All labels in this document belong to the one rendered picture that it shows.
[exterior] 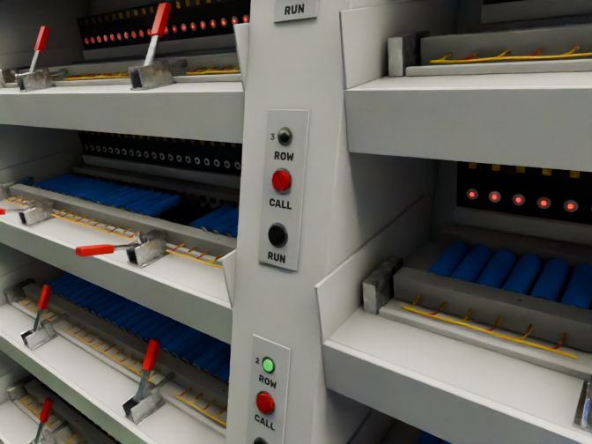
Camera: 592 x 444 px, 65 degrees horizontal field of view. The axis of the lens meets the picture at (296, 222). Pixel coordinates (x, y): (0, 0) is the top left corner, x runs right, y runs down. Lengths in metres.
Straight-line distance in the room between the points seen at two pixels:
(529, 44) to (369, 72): 0.11
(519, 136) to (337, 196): 0.13
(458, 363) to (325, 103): 0.20
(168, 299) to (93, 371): 0.25
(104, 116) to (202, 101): 0.17
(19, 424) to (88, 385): 0.31
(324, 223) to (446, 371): 0.13
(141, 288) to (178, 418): 0.16
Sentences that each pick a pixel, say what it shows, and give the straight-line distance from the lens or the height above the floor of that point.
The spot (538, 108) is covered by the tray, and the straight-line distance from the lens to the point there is 0.29.
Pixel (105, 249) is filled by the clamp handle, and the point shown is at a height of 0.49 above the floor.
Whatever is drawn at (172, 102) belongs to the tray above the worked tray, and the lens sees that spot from 0.47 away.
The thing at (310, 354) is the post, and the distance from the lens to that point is 0.37.
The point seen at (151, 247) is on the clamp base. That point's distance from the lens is 0.54.
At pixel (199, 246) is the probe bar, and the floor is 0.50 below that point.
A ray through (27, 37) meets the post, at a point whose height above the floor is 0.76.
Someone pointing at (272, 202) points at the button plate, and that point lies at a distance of 0.37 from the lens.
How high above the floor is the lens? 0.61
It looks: 9 degrees down
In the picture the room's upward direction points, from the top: 4 degrees clockwise
